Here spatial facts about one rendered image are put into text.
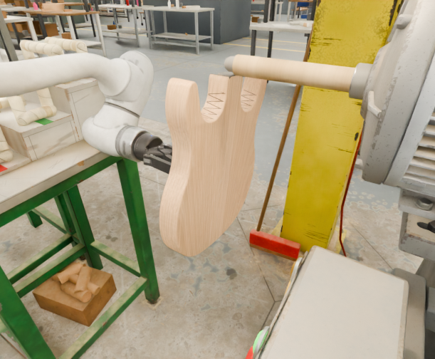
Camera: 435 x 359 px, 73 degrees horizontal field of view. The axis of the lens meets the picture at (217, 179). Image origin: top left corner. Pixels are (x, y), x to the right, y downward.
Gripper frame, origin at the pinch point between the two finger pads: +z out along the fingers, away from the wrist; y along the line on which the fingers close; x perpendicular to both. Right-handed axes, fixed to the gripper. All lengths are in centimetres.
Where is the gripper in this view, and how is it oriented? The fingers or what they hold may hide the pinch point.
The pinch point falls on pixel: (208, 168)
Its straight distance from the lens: 69.7
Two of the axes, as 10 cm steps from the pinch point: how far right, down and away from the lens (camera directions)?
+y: -5.1, 3.2, -7.9
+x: 1.0, -9.0, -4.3
